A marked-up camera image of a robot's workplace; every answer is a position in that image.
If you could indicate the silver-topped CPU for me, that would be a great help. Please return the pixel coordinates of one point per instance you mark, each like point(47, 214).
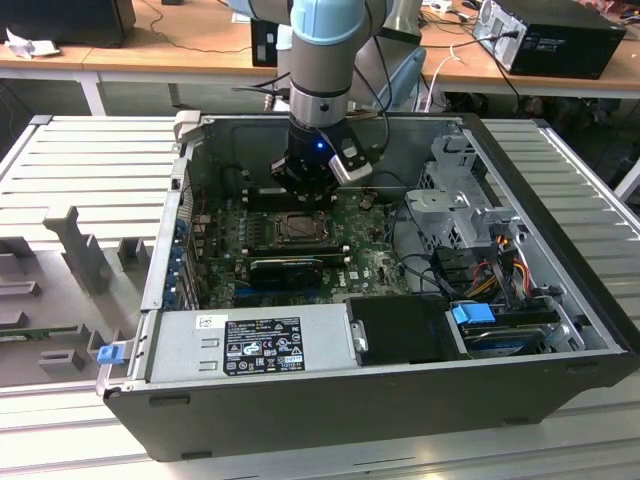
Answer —
point(302, 229)

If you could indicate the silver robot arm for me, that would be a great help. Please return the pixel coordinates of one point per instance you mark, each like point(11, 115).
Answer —
point(320, 70)

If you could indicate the black RAM slot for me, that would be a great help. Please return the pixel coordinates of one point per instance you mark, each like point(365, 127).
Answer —
point(300, 248)
point(260, 206)

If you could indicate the CPU socket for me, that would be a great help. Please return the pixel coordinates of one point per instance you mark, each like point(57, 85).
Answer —
point(274, 218)

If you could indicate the green RAM stick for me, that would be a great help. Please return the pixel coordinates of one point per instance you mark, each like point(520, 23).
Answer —
point(300, 258)
point(40, 331)

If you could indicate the green motherboard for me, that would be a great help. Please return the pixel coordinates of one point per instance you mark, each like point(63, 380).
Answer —
point(360, 260)

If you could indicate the graphics card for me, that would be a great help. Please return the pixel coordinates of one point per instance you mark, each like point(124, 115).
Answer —
point(285, 274)

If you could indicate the small black box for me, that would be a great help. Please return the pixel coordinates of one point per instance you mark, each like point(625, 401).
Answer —
point(262, 45)

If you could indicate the pale blue teach pendant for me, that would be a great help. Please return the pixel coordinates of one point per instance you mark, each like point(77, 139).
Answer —
point(405, 80)

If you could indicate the silver drive cage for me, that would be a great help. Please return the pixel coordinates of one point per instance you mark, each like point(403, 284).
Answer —
point(440, 210)

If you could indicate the wooden desk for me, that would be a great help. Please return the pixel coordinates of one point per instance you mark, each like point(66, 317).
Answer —
point(475, 75)
point(150, 55)

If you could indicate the black plastic shroud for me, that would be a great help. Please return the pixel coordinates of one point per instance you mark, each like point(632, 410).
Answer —
point(400, 330)

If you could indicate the hard disk in blue carrier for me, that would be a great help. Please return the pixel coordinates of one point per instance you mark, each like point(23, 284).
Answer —
point(472, 320)

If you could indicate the silver power supply unit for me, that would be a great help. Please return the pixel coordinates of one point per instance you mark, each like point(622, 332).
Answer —
point(175, 350)

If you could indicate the black and grey PC case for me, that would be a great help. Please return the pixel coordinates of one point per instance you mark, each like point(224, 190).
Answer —
point(300, 420)

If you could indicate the blue plastic case latch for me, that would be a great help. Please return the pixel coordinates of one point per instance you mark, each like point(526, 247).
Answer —
point(110, 356)

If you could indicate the black monitor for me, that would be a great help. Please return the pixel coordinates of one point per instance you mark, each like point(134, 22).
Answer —
point(65, 22)

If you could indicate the black PC tower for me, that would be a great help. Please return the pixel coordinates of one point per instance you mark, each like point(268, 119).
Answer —
point(565, 50)

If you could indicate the white crumpled paper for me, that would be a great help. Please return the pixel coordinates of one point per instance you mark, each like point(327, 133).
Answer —
point(30, 47)

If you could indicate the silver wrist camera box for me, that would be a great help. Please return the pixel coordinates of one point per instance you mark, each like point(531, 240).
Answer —
point(350, 165)

